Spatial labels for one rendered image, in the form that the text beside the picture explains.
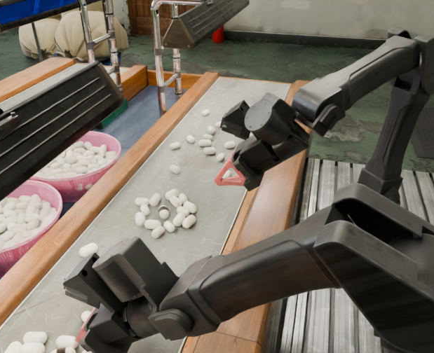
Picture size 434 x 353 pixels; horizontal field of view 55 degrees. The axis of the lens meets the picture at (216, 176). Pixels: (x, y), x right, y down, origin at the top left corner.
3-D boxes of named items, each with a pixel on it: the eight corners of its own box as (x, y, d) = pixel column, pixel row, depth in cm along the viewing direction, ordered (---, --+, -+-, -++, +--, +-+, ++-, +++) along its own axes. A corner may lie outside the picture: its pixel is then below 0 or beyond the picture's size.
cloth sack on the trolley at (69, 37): (134, 49, 402) (130, 8, 382) (98, 73, 342) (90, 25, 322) (81, 45, 413) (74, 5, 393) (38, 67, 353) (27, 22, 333)
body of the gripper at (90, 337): (74, 344, 54) (108, 330, 51) (111, 287, 63) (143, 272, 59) (109, 374, 56) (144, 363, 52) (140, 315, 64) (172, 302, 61)
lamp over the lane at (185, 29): (249, 5, 149) (250, -17, 145) (193, 50, 99) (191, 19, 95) (228, 3, 151) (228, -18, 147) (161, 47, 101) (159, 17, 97)
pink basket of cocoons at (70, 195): (140, 165, 124) (137, 137, 119) (94, 218, 103) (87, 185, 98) (64, 153, 131) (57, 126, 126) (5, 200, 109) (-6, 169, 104)
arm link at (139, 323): (108, 309, 53) (142, 294, 49) (130, 281, 58) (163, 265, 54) (141, 348, 54) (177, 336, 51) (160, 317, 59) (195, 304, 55)
